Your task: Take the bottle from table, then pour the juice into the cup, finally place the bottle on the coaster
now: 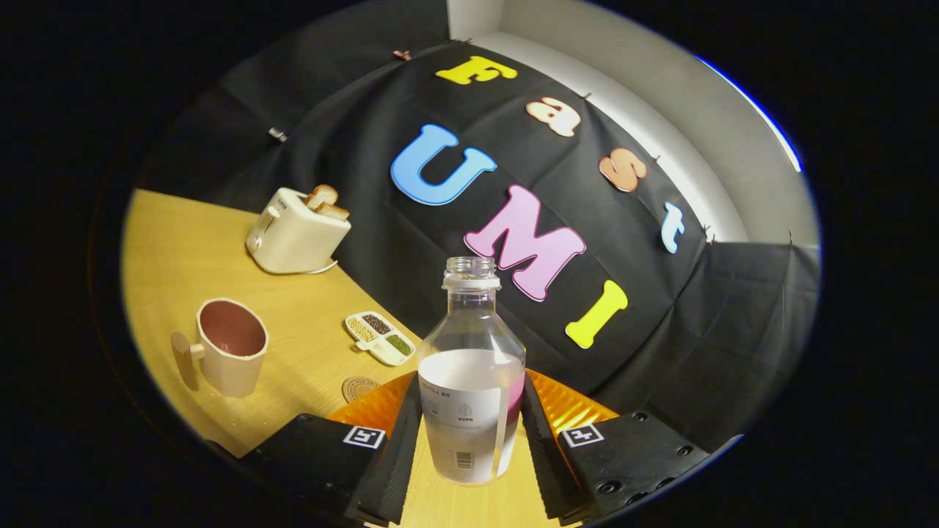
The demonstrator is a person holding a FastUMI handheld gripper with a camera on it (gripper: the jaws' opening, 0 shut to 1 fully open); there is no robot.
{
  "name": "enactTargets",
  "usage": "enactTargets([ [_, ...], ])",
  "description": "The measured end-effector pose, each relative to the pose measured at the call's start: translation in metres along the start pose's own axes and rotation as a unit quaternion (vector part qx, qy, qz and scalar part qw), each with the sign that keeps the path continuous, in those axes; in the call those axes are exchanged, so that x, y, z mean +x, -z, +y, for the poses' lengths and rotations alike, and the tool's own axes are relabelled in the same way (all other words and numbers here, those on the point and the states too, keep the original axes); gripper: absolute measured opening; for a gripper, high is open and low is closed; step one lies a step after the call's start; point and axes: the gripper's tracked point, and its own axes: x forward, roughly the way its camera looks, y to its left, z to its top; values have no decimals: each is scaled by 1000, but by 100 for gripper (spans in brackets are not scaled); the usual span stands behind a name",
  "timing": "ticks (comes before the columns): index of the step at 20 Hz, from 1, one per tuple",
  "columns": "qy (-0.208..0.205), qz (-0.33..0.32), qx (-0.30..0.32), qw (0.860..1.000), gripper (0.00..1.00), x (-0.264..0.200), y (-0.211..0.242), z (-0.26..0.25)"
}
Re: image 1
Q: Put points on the white divided bean dish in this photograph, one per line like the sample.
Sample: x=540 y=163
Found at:
x=381 y=339

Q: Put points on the round wooden coaster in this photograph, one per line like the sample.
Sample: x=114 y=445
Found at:
x=358 y=389

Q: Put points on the clear plastic juice bottle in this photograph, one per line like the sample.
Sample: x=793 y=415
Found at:
x=469 y=411

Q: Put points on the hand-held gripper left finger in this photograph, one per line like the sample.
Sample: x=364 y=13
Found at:
x=400 y=455

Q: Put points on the cream toaster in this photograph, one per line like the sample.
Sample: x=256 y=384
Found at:
x=293 y=238

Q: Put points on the silver clip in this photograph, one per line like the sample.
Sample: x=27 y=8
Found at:
x=277 y=134

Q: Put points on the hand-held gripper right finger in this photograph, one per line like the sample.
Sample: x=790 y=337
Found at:
x=539 y=455

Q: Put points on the wooden table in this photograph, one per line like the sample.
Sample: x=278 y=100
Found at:
x=183 y=257

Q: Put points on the toast slice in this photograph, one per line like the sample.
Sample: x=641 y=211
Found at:
x=320 y=195
x=334 y=212

